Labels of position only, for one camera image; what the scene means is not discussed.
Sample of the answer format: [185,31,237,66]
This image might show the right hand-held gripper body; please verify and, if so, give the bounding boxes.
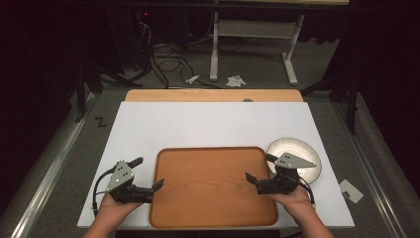
[256,152,317,195]

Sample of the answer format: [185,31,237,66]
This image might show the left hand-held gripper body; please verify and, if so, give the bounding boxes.
[105,160,154,204]

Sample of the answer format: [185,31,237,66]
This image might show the person's right hand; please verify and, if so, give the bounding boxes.
[266,186,313,221]

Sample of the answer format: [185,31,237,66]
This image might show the person's left hand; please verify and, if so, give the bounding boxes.
[98,191,143,229]

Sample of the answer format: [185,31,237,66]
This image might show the white paper plate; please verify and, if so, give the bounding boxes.
[265,137,323,184]

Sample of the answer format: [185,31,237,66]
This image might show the brown wooden tray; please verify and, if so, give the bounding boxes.
[149,146,279,229]

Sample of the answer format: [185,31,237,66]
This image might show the flat grey paper tag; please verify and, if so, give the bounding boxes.
[339,178,365,204]

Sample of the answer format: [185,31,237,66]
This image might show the white board table cover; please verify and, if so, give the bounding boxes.
[77,101,356,230]

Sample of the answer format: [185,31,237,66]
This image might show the large crumpled white paper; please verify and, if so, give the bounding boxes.
[226,74,247,88]

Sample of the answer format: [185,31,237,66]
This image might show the black metal stand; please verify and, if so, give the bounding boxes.
[299,71,361,135]
[74,61,134,124]

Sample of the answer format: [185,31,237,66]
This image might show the light wooden table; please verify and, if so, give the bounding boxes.
[125,88,304,103]

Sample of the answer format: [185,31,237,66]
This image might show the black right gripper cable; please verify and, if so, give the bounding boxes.
[297,176,316,205]

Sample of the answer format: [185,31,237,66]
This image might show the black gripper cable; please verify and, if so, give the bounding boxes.
[297,176,316,205]
[92,168,117,216]

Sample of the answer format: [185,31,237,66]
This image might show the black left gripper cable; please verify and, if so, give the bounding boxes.
[92,168,117,216]

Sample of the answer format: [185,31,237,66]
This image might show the silver metal floor rail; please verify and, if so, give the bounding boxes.
[9,92,101,238]
[332,101,408,238]

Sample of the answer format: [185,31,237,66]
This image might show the black floor cables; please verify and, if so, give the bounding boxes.
[138,19,223,89]

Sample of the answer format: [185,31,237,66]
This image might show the white metal desk frame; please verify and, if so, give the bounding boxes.
[209,11,306,86]

